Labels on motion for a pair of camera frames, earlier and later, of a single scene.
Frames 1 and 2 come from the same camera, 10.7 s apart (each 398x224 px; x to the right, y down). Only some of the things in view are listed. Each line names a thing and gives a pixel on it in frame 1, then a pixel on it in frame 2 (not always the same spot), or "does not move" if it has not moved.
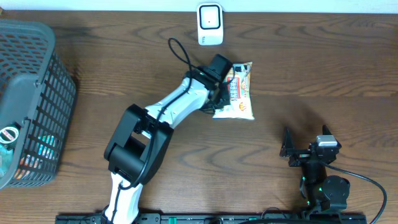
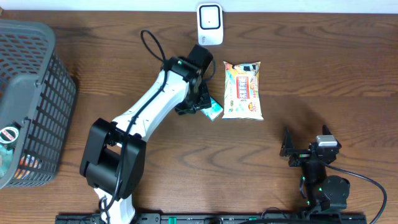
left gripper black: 226,90 to 208,100
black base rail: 220,219 does not move
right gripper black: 300,155 does not move
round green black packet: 9,135 does not move
